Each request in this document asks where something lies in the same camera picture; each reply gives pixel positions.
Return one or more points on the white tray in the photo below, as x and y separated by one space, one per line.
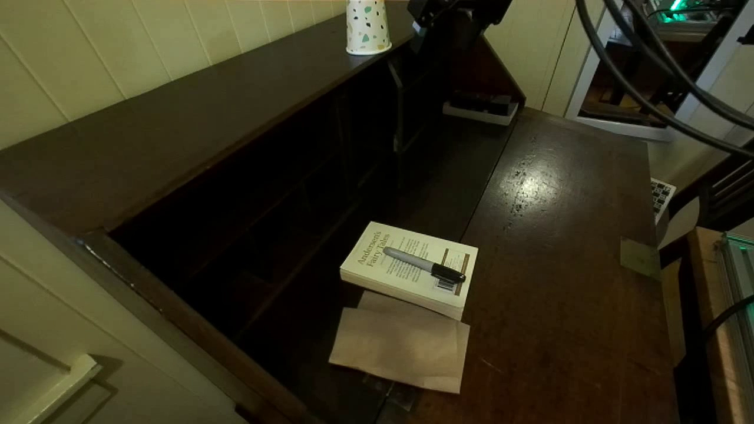
480 115

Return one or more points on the brown paper envelope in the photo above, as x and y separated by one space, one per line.
400 347

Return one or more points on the wooden bench with metal rail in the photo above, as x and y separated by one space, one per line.
716 330

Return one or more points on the speckled paper cup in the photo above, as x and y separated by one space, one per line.
367 26

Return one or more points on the dark wooden secretary desk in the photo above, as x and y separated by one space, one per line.
559 247

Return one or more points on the laptop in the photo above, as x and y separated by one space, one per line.
662 197

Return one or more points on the grey marker with black cap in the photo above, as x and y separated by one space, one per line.
412 259

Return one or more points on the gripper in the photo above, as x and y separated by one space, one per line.
471 6

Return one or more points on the white paperback book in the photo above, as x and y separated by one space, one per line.
377 259

